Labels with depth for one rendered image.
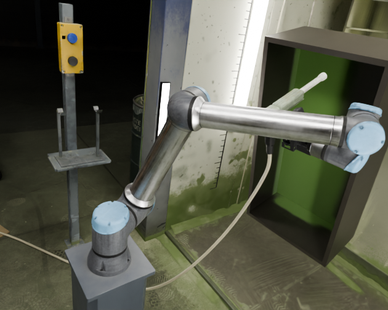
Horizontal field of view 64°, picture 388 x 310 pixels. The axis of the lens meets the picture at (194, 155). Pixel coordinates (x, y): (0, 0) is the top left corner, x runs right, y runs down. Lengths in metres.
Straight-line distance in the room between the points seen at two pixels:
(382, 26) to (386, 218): 1.44
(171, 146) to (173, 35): 0.92
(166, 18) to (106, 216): 1.16
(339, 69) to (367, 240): 1.46
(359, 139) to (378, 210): 1.96
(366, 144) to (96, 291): 1.11
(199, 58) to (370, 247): 1.91
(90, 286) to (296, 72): 1.58
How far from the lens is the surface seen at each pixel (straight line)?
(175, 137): 1.20
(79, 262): 1.53
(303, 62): 1.99
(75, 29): 1.89
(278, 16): 2.56
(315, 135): 0.93
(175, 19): 1.97
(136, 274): 1.47
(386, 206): 2.86
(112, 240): 1.35
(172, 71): 2.01
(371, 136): 0.93
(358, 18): 2.85
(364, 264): 2.83
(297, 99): 1.31
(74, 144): 2.13
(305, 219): 2.31
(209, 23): 2.12
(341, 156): 1.10
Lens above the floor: 1.71
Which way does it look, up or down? 25 degrees down
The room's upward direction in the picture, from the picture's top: 9 degrees clockwise
